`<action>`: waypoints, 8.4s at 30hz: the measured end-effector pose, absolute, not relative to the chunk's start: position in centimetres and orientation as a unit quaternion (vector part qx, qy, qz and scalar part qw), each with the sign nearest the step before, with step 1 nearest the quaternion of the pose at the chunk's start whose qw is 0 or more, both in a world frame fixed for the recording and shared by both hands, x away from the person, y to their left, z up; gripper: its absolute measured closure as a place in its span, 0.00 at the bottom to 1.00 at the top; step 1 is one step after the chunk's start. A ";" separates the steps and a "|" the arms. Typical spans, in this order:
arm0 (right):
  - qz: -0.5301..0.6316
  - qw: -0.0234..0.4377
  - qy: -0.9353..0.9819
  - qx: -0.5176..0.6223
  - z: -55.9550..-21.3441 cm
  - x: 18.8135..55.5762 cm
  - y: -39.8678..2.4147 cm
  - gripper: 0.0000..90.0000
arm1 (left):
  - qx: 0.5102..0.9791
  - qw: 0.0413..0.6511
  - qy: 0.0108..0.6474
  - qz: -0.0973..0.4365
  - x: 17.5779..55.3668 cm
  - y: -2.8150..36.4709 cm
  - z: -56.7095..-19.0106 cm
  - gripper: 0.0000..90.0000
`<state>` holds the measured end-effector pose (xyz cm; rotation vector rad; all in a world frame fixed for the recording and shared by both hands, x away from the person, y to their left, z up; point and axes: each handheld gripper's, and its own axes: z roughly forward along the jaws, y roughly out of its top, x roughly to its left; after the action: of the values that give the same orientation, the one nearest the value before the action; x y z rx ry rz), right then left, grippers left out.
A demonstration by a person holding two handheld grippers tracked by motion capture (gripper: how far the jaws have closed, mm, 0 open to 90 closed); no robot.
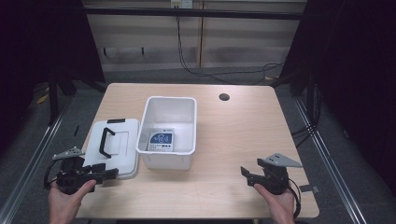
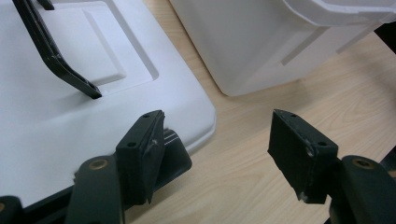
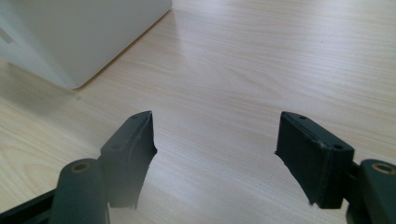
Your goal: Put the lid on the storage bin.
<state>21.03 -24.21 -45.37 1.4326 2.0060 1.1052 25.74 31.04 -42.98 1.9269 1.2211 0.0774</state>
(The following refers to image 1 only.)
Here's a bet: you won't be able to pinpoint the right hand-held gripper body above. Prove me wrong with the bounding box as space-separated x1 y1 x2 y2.
255 152 304 196

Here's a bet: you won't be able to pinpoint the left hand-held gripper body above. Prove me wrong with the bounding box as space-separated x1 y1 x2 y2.
51 147 98 196

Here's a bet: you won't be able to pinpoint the white lid with black handle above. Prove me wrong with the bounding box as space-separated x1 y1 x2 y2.
82 118 141 181

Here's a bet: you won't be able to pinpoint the person's right hand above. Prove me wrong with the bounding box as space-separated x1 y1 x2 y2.
253 183 296 224

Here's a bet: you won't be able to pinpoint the person's left hand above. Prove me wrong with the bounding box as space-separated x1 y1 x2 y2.
48 179 98 224

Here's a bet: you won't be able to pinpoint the grey tape strip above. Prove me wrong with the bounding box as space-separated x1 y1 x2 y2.
299 184 320 193

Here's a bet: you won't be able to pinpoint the white and blue packet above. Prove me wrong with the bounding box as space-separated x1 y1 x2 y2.
147 127 176 153

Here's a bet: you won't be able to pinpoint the black metal stand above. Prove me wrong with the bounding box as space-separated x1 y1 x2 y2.
47 69 78 127

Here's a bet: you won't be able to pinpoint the yellow floor marker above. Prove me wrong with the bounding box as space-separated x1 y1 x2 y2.
35 87 50 105

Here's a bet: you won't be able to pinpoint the white plastic storage bin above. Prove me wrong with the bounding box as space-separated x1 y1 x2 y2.
135 95 198 172

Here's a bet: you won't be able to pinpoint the black curtain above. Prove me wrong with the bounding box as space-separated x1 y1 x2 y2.
270 0 396 195
0 0 106 150

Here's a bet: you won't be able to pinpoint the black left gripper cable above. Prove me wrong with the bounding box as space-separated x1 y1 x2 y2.
43 160 61 190

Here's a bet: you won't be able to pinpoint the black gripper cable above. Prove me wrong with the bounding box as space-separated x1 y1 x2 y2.
43 160 61 190
287 178 303 219

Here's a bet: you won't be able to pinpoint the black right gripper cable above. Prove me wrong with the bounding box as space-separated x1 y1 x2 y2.
287 178 303 219

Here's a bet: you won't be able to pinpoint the black floor cables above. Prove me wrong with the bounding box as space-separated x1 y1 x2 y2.
290 83 323 148

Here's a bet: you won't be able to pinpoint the long black wall cable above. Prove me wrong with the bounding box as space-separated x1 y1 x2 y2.
176 15 285 86

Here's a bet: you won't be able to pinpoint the black horizontal frame bar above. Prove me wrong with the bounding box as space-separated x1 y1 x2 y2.
83 7 308 21

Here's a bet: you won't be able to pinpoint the white wall power outlet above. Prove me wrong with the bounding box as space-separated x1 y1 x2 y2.
170 0 193 9

